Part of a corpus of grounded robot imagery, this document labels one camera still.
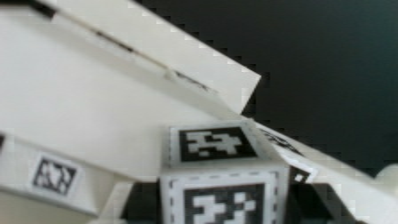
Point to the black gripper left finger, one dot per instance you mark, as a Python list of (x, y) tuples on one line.
[(142, 206)]

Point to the white fence front wall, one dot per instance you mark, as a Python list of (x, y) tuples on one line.
[(128, 22)]

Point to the white tagged chair leg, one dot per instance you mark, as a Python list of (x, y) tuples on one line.
[(224, 175)]

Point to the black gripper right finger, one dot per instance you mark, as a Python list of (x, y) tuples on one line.
[(314, 206)]

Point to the white chair backrest frame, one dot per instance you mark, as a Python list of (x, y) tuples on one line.
[(90, 101)]

